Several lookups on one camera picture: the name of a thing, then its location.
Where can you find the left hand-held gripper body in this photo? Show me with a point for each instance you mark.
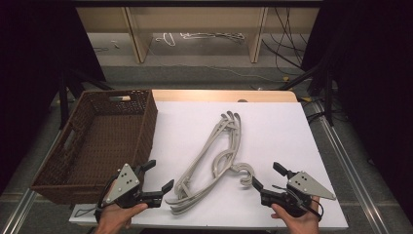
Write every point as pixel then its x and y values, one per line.
pixel 125 183

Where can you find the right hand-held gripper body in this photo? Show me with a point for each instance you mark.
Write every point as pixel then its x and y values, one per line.
pixel 305 183

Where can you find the brown wicker basket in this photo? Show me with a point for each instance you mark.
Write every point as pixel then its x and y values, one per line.
pixel 104 143

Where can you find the person's left hand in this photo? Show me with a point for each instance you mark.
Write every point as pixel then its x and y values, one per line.
pixel 113 217

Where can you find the person's right hand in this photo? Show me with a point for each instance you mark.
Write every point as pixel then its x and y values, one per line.
pixel 300 224

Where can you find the white table board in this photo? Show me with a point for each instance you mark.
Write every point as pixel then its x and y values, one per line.
pixel 276 136

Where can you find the black metal stand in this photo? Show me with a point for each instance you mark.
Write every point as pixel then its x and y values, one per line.
pixel 328 94
pixel 63 97

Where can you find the light wooden table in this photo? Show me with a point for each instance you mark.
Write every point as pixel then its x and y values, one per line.
pixel 211 95

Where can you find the black curtain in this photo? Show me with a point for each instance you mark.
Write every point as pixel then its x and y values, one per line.
pixel 32 65
pixel 373 81

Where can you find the beige wooden shelf unit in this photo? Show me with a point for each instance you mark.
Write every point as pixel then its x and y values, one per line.
pixel 139 35

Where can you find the metal floor rail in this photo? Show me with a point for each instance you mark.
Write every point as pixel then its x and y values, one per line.
pixel 19 211
pixel 354 175

